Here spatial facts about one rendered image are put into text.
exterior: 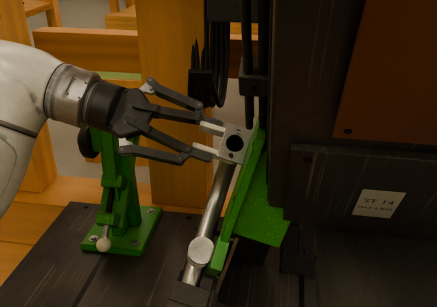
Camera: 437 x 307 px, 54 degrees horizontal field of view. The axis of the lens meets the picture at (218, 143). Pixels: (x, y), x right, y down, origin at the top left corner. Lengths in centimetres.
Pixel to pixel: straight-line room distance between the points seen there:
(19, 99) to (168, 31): 34
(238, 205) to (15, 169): 33
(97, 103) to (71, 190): 56
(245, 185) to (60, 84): 31
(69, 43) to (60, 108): 43
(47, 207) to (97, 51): 40
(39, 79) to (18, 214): 53
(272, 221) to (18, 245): 62
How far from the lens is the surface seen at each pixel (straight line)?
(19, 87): 68
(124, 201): 89
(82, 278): 89
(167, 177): 102
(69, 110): 66
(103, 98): 65
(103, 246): 87
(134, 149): 64
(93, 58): 106
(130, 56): 102
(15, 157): 68
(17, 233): 108
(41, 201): 116
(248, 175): 54
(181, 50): 89
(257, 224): 59
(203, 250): 63
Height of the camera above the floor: 150
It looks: 27 degrees down
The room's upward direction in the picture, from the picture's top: straight up
